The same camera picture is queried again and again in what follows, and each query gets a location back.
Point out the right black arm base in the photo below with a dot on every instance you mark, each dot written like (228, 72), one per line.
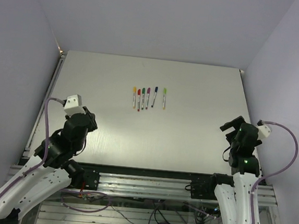
(201, 186)

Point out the aluminium table edge rail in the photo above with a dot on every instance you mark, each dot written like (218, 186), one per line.
(26, 151)

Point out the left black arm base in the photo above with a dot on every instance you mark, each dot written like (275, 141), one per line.
(86, 181)

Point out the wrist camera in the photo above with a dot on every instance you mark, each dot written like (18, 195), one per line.
(263, 130)
(73, 105)

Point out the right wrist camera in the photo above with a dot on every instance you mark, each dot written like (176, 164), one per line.
(263, 130)

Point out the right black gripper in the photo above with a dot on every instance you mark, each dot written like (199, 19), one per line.
(236, 124)

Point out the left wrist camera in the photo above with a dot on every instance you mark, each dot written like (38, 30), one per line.
(73, 105)

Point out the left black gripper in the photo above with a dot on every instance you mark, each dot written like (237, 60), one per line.
(92, 123)

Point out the orange marker pen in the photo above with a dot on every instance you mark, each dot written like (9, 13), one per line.
(164, 101)

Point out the red marker pen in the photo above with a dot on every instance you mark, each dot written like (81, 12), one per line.
(138, 102)

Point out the green marker pen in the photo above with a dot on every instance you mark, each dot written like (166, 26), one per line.
(143, 101)

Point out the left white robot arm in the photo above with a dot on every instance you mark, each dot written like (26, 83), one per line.
(50, 169)

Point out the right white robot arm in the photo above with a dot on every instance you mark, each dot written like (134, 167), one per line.
(237, 193)

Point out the white marker pen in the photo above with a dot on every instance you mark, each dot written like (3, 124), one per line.
(154, 99)

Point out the pink marker pen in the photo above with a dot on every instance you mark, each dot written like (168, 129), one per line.
(147, 100)

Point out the aluminium frame rail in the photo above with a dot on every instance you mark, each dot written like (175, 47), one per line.
(149, 187)

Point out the yellow marker pen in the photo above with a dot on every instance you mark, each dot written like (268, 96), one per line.
(134, 97)

